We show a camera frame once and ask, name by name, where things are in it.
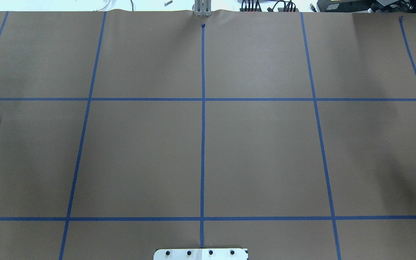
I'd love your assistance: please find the black equipment at edge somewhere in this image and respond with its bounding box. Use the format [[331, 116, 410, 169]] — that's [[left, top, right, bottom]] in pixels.
[[317, 0, 416, 13]]

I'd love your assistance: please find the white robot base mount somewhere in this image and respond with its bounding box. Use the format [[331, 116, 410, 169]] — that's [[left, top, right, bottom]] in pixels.
[[153, 248, 249, 260]]

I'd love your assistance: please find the black cable bundle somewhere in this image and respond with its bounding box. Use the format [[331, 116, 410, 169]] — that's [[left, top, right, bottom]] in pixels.
[[240, 0, 299, 13]]

